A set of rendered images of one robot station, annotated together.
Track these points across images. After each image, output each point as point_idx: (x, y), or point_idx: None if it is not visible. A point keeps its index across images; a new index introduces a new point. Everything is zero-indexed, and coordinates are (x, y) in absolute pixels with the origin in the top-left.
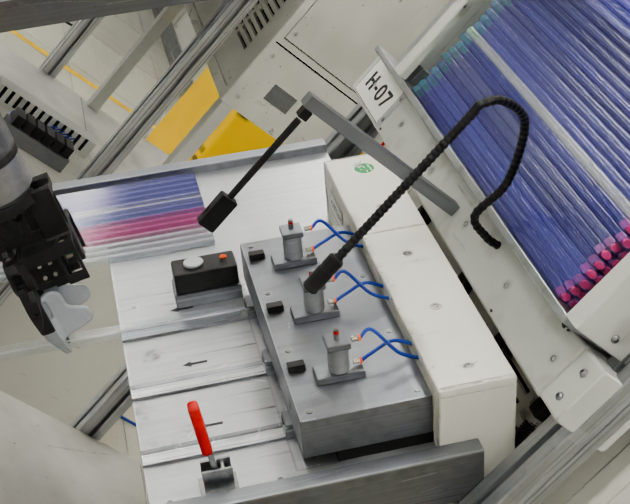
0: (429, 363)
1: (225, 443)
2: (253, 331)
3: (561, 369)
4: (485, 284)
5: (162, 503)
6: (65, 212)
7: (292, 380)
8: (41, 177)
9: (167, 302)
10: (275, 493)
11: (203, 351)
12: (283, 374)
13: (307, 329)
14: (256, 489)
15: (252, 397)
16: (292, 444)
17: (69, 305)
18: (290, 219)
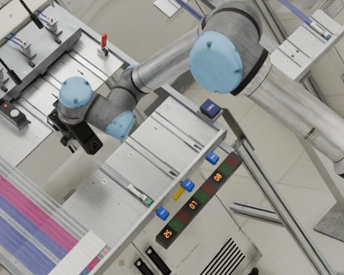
0: (41, 3)
1: (85, 63)
2: (28, 90)
3: None
4: None
5: (118, 62)
6: (49, 114)
7: (64, 39)
8: (56, 103)
9: (27, 128)
10: (99, 35)
11: (47, 97)
12: (62, 43)
13: (36, 49)
14: (101, 40)
15: (61, 69)
16: (75, 47)
17: None
18: None
